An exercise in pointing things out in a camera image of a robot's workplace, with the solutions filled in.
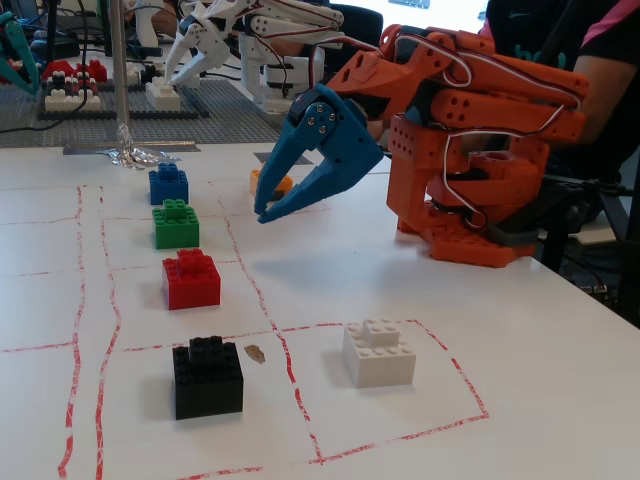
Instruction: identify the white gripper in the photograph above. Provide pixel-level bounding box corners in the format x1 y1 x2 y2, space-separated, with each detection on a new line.
164 0 251 87

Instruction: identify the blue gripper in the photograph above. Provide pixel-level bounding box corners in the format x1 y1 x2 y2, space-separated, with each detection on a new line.
253 83 385 224

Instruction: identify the orange toy brick block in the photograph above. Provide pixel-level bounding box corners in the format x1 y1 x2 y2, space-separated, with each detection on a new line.
249 168 295 202

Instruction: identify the person's bare forearm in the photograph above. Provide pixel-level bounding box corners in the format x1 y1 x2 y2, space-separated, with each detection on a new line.
573 52 640 147

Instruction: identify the grey square tape marker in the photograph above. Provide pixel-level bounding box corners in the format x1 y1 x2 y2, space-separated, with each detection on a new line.
253 151 315 168

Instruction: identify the white flat toy brick block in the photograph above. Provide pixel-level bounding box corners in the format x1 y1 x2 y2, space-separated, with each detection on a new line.
145 77 182 112

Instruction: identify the blue toy brick block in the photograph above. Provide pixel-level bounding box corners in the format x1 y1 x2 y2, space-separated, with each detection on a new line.
148 162 190 206

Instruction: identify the green toy brick block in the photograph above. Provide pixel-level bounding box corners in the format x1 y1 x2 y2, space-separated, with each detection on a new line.
152 198 201 250

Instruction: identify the red toy brick block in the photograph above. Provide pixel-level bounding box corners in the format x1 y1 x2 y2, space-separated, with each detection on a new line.
161 248 222 311

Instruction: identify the white stepped toy brick block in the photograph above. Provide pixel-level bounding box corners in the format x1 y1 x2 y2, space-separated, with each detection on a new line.
342 317 418 389

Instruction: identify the black toy brick block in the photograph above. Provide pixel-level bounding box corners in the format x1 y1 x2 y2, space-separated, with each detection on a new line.
172 335 245 420

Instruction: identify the white plastic robot part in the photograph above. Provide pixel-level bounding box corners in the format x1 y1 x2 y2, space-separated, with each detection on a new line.
133 0 176 47

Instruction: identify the metal pole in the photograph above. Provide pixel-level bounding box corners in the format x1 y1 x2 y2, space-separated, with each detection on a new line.
110 0 133 146

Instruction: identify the grey studded baseplate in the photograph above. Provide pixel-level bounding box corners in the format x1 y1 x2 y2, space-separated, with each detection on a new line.
0 77 282 149

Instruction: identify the crumpled aluminium foil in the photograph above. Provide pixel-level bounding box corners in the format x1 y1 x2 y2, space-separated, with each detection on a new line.
102 122 182 172

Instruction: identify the red toy brick pile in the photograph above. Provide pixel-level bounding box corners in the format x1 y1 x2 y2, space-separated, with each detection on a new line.
41 58 109 85

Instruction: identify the white toy brick row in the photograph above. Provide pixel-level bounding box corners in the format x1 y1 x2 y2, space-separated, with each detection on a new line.
44 87 102 113

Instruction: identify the grey tape strip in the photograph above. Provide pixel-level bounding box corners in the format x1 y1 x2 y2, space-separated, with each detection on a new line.
63 141 202 156

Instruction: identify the black office chair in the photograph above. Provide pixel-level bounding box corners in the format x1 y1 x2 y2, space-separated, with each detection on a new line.
332 5 385 54

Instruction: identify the black table clamp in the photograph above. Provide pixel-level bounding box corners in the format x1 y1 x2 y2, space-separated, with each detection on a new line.
485 177 626 250

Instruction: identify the person in black shirt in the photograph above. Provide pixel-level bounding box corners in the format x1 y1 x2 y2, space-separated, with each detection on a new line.
477 0 640 184

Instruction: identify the small circuit board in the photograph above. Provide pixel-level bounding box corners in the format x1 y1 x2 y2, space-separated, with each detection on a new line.
579 282 620 304

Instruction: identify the white red servo wire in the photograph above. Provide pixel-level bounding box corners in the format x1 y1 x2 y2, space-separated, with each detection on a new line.
309 34 584 229

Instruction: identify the black cable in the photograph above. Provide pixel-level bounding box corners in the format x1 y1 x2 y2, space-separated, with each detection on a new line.
0 74 117 135

